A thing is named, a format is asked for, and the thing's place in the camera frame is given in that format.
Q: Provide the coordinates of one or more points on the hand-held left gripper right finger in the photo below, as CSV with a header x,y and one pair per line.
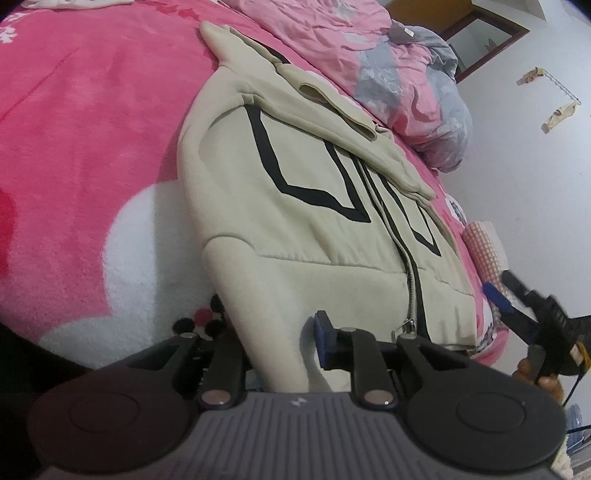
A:
x,y
323,339

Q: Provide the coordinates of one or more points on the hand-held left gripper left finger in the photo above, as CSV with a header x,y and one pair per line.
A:
x,y
226,364

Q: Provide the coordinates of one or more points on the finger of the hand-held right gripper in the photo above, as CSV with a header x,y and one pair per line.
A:
x,y
526,290
496,296

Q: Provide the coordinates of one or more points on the beige zip jacket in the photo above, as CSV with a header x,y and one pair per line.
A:
x,y
314,221

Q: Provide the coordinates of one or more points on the person's right hand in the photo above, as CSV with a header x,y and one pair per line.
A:
x,y
547,383

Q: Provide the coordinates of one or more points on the pink checked cloth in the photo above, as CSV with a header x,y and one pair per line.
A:
x,y
482,249

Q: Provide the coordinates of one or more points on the pink grey floral duvet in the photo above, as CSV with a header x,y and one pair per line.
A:
x,y
392,83

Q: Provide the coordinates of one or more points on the pink floral blanket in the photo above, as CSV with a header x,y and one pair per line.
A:
x,y
92,138

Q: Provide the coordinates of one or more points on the brown wooden door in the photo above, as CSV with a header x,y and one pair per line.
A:
x,y
429,11

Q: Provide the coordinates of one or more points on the white wall hook rack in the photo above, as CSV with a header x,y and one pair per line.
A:
x,y
561,87

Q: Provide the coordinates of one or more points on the dark brown door frame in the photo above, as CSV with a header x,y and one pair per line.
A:
x,y
508,39

